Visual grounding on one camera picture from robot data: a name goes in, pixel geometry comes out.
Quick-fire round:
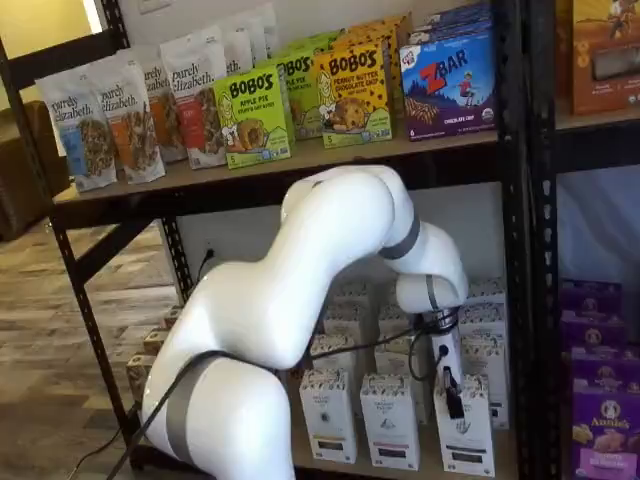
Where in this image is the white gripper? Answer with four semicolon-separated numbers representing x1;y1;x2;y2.
431;330;464;420

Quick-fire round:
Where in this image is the white box green strip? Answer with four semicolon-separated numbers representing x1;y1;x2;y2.
433;373;496;476
457;303;506;341
464;278;506;309
458;333;510;430

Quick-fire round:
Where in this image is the white box yellow strip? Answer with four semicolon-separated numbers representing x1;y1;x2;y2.
330;283;375;309
298;368;359;464
322;304;371;340
308;333;362;376

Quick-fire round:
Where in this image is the purple Annie's snack box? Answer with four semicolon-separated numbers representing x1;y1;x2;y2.
571;374;640;480
558;279;624;316
569;344;640;382
559;309;629;351

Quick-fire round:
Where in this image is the black metal shelf rack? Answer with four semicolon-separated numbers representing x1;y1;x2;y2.
0;0;532;480
524;0;640;480

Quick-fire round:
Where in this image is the blue Z Bar box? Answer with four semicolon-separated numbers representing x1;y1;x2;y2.
399;34;498;142
424;2;494;29
408;22;494;49

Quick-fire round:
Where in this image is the yellow Bobo's peanut butter box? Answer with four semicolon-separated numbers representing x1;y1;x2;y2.
312;40;394;149
344;13;414;140

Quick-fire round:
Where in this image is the green Bobo's apple pie box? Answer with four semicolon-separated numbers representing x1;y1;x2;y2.
257;47;326;142
285;30;349;55
213;64;293;170

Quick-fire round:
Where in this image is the orange snack box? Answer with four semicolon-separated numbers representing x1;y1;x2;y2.
555;0;576;99
572;0;640;117

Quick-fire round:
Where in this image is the orange purely elizabeth granola bag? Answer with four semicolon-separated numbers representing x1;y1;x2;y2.
132;47;189;164
94;64;166;184

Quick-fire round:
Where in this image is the white purely elizabeth granola bag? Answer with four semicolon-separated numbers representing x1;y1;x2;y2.
217;14;266;76
249;2;279;66

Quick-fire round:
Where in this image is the blue purely elizabeth granola bag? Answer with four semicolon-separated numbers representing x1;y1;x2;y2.
35;64;119;194

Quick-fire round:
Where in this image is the brown sofa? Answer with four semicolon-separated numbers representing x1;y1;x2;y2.
0;99;71;242

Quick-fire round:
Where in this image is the black power plug cord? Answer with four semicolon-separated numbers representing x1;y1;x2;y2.
195;248;216;282

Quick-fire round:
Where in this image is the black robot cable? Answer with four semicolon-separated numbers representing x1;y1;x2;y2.
107;319;459;480

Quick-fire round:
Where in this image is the thin black floor cable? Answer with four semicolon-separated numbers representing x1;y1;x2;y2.
68;433;129;475

